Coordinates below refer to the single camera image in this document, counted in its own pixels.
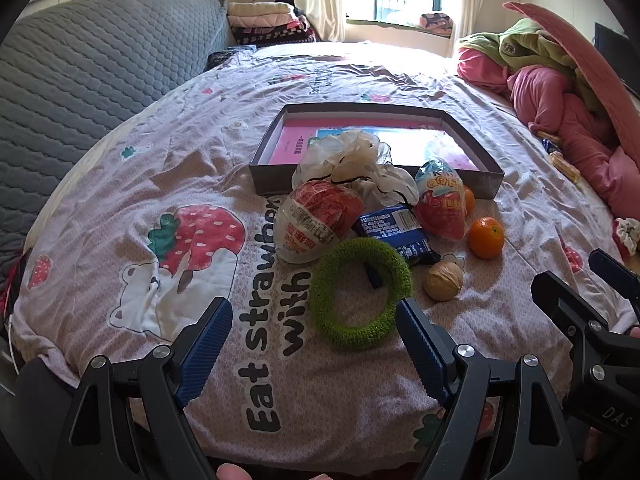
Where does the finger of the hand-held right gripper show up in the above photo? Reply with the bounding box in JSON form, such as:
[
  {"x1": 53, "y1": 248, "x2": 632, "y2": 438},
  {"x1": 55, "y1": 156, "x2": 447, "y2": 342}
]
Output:
[
  {"x1": 531, "y1": 271, "x2": 613, "y2": 356},
  {"x1": 589, "y1": 249, "x2": 640, "y2": 311}
]

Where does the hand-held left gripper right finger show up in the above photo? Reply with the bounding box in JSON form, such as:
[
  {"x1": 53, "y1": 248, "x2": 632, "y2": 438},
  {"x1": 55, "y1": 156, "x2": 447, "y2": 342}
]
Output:
[{"x1": 395, "y1": 297, "x2": 581, "y2": 480}]

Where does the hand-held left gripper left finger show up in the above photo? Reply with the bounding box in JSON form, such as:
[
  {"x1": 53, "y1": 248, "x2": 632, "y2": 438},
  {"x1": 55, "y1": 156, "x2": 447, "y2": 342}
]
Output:
[{"x1": 52, "y1": 296, "x2": 236, "y2": 480}]

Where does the walnut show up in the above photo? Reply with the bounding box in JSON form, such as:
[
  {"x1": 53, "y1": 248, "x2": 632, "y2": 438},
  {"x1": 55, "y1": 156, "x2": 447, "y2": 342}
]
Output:
[{"x1": 424, "y1": 259, "x2": 465, "y2": 302}]

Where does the green fuzzy ring scrunchie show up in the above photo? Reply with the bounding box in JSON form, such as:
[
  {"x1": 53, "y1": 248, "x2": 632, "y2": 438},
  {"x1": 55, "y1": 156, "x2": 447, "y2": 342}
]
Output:
[{"x1": 307, "y1": 238, "x2": 413, "y2": 353}]

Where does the blue cookie packet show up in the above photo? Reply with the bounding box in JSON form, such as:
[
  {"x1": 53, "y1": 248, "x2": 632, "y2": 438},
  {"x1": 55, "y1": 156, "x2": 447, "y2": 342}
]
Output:
[{"x1": 355, "y1": 204, "x2": 442, "y2": 289}]

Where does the blue-topped egg-shaped toy packet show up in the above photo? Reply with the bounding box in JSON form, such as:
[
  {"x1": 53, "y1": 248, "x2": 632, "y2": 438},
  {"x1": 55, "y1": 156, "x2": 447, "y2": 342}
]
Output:
[{"x1": 414, "y1": 157, "x2": 475, "y2": 241}]

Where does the red egg-shaped snack packet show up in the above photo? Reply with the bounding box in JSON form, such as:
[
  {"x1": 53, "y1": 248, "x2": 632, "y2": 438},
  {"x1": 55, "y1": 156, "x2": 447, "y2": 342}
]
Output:
[{"x1": 273, "y1": 180, "x2": 366, "y2": 264}]

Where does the shallow cardboard box tray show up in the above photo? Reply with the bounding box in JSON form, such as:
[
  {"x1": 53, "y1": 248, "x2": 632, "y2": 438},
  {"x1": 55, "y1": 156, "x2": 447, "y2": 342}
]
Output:
[{"x1": 249, "y1": 104, "x2": 505, "y2": 200}]

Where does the sheer cream scrunchie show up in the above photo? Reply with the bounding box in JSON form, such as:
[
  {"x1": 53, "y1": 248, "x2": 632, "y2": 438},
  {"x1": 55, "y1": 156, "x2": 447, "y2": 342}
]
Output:
[{"x1": 292, "y1": 130, "x2": 420, "y2": 208}]

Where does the person's right hand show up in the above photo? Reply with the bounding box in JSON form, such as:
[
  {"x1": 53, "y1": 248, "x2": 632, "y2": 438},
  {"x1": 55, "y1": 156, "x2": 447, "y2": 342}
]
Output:
[{"x1": 582, "y1": 427, "x2": 609, "y2": 463}]

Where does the person's left hand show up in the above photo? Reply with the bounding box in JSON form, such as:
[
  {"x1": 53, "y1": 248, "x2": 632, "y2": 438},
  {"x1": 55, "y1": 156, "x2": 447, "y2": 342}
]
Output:
[{"x1": 216, "y1": 462, "x2": 252, "y2": 480}]

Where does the white and red scrunchie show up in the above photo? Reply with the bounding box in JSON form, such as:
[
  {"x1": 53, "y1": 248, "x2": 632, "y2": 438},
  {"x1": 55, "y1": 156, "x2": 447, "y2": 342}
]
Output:
[{"x1": 614, "y1": 217, "x2": 640, "y2": 256}]

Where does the yellow corn snack packet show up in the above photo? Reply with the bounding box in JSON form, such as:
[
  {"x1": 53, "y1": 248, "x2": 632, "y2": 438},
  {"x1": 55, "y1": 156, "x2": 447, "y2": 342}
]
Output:
[{"x1": 550, "y1": 152, "x2": 583, "y2": 184}]

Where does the pink quilted cover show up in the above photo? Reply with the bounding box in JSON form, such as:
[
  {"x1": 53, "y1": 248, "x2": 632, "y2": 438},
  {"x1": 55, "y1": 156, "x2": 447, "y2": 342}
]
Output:
[{"x1": 502, "y1": 1, "x2": 640, "y2": 171}]

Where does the pink strawberry printed bedsheet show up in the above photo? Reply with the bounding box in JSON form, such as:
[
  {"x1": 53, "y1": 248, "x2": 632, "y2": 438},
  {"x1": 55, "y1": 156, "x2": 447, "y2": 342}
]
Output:
[{"x1": 10, "y1": 40, "x2": 640, "y2": 466}]

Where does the black television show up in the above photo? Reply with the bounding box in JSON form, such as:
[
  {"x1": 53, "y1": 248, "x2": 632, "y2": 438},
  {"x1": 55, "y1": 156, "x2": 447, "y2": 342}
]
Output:
[{"x1": 594, "y1": 22, "x2": 640, "y2": 96}]

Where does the green blanket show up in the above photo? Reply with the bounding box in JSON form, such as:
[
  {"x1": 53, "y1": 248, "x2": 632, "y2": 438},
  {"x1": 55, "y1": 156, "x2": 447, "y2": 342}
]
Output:
[{"x1": 460, "y1": 17, "x2": 616, "y2": 116}]

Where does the orange patterned cushion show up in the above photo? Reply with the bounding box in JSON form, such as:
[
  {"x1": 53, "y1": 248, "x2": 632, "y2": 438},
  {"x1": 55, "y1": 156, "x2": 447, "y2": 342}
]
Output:
[{"x1": 420, "y1": 12, "x2": 455, "y2": 36}]

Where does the dark blue cloth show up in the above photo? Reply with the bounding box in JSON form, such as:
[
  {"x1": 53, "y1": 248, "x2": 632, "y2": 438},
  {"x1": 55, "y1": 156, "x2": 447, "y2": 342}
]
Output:
[{"x1": 207, "y1": 47, "x2": 257, "y2": 68}]

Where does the grey quilted headboard cover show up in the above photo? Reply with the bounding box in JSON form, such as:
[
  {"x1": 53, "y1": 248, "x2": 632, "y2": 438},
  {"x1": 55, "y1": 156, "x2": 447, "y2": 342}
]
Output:
[{"x1": 0, "y1": 0, "x2": 233, "y2": 271}]

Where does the dark checked folded blanket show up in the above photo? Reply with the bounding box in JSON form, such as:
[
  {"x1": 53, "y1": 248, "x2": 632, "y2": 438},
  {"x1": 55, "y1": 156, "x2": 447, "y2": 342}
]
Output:
[{"x1": 234, "y1": 25, "x2": 317, "y2": 47}]

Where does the pink folded blanket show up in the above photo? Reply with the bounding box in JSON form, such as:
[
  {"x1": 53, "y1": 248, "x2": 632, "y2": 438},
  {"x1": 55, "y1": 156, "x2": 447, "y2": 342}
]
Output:
[{"x1": 230, "y1": 14, "x2": 303, "y2": 29}]

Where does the cream folded blanket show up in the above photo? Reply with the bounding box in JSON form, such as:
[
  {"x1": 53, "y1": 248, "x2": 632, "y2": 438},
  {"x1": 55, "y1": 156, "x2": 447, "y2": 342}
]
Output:
[{"x1": 228, "y1": 1, "x2": 296, "y2": 18}]

